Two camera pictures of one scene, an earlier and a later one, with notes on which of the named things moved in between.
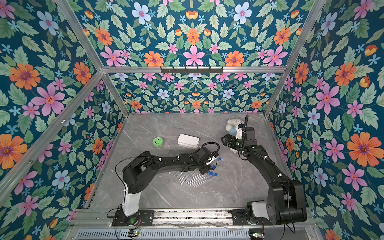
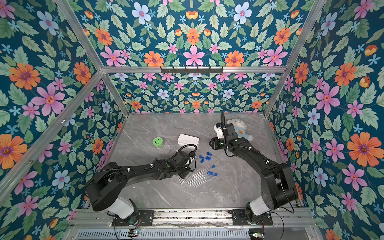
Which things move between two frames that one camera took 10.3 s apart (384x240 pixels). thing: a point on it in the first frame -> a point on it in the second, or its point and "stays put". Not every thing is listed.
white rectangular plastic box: x=188 y=141 stays put
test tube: x=215 y=162 -> x=212 y=167
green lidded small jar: x=158 y=142 stays put
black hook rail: x=192 y=71 stays put
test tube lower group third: x=214 y=175 stays put
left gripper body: x=201 y=164 -> x=180 y=171
